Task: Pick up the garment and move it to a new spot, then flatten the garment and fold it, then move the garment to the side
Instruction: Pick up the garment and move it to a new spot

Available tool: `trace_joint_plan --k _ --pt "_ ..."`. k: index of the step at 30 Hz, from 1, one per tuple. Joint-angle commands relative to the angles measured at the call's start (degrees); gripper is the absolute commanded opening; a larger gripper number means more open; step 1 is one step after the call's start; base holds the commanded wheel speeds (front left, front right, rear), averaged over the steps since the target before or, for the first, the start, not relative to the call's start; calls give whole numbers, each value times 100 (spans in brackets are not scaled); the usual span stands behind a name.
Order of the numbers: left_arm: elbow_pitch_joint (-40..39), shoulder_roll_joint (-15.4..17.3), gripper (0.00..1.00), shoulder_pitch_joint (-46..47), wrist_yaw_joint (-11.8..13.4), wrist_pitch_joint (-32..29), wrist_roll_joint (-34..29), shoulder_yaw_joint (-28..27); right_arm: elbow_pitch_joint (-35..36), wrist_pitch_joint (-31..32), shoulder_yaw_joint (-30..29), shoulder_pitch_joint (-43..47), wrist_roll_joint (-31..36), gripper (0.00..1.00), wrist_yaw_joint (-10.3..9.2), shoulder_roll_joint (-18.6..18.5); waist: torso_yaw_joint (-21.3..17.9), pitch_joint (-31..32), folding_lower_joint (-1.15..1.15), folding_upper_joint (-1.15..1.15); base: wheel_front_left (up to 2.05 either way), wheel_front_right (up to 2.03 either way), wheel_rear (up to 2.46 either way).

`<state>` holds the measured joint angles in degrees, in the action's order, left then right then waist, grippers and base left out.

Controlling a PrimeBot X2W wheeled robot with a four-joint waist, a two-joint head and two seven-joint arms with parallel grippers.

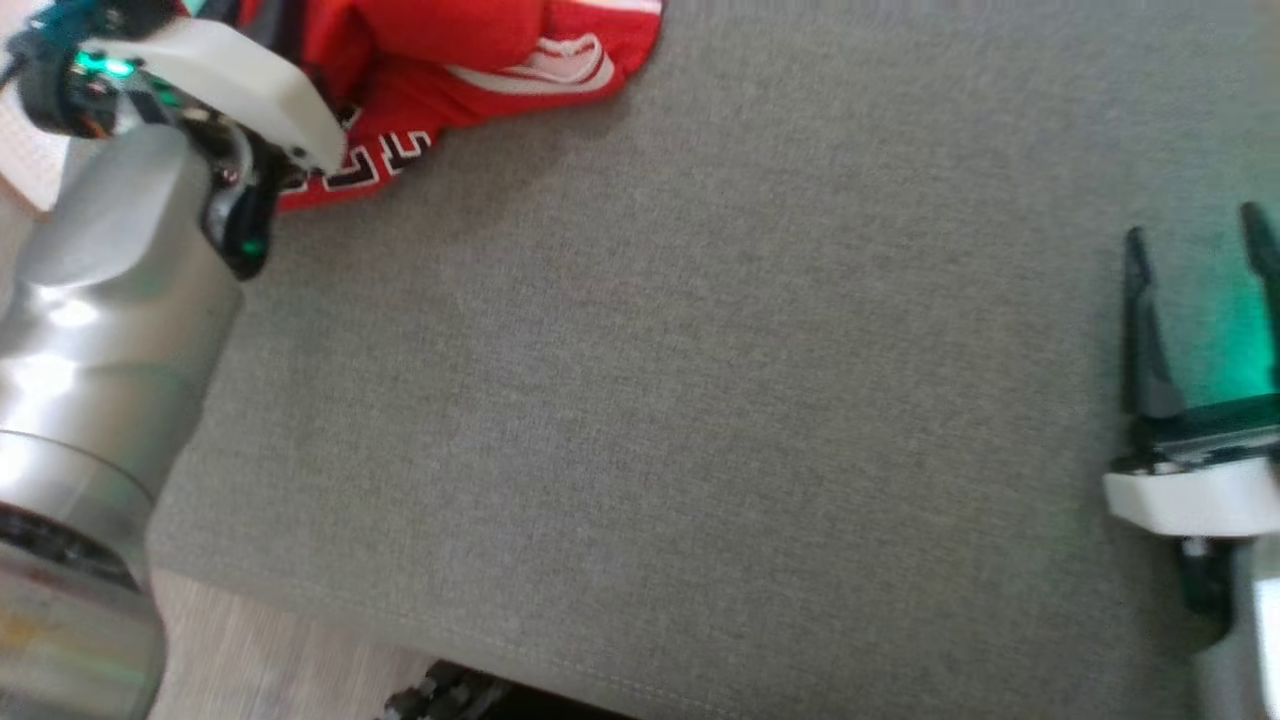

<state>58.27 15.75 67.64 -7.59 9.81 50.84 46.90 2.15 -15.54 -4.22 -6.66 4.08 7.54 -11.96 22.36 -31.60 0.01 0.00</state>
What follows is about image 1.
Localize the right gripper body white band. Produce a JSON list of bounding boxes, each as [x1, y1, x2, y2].
[[1103, 393, 1280, 539]]

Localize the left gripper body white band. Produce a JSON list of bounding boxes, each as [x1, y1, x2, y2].
[[80, 0, 348, 173]]

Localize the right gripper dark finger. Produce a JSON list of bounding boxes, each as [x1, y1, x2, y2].
[[1122, 227, 1187, 421], [1238, 202, 1280, 396]]

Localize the red basketball jersey white sleeves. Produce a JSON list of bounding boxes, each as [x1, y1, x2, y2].
[[180, 0, 664, 213]]

